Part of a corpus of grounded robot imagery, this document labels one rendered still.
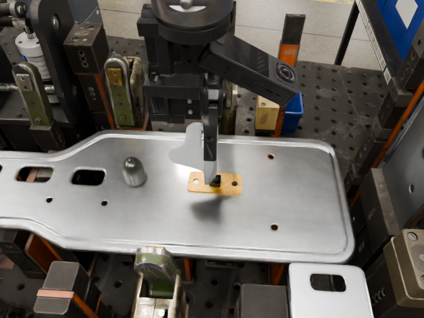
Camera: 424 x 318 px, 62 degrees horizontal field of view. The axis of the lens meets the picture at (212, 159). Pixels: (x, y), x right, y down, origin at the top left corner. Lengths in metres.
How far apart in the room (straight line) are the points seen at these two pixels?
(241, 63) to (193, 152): 0.12
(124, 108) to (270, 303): 0.40
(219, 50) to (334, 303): 0.33
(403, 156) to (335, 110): 0.62
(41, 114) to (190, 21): 0.44
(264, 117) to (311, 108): 0.56
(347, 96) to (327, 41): 1.61
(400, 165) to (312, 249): 0.18
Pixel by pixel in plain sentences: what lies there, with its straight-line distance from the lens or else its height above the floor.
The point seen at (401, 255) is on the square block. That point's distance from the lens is 0.50.
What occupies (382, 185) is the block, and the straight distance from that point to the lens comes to 0.61.
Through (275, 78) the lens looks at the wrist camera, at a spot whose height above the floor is 1.22.
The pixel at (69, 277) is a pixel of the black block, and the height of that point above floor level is 0.99.
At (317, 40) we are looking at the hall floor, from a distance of 2.80.
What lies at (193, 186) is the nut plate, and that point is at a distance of 0.54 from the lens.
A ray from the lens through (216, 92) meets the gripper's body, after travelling 0.37.
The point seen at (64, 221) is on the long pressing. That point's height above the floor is 1.00.
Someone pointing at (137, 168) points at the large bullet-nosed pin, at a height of 1.04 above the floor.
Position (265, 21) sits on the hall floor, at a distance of 2.95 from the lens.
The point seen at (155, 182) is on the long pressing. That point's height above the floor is 1.00.
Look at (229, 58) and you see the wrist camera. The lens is 0.36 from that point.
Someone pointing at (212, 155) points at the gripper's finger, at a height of 1.14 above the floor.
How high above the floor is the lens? 1.45
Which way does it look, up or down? 51 degrees down
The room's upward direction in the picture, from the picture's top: straight up
